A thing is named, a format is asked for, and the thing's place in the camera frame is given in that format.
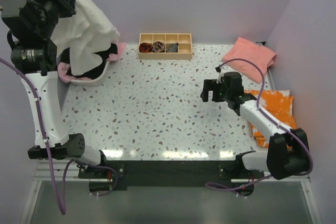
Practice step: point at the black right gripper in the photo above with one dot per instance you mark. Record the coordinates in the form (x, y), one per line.
(208, 86)

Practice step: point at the white floral print t-shirt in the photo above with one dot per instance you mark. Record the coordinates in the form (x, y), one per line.
(85, 33)

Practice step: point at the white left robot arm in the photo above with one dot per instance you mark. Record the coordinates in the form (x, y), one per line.
(31, 24)

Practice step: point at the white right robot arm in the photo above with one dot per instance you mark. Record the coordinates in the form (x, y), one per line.
(288, 150)

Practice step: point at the grey folded cloth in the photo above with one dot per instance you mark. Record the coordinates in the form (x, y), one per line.
(172, 48)

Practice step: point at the salmon pink folded shirt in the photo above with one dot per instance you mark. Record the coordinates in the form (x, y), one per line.
(259, 55)

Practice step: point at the light pink garment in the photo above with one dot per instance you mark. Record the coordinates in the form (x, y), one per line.
(118, 51)

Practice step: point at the orange tie-dye folded shirt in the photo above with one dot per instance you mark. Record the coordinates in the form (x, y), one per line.
(279, 104)

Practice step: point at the floral rolled tie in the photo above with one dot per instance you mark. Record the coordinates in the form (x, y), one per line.
(158, 47)

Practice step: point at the wooden compartment organizer box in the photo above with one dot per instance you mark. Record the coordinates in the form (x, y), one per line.
(184, 40)

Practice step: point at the orange navy rolled tie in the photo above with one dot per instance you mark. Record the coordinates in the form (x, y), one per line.
(145, 47)

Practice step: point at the black garment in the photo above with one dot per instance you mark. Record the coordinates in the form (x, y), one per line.
(102, 61)

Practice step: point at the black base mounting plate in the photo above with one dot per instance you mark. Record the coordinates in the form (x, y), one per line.
(120, 175)

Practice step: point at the white plastic laundry basket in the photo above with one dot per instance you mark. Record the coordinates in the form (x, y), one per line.
(89, 80)

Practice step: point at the aluminium frame rail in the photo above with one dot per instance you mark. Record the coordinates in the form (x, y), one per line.
(169, 192)

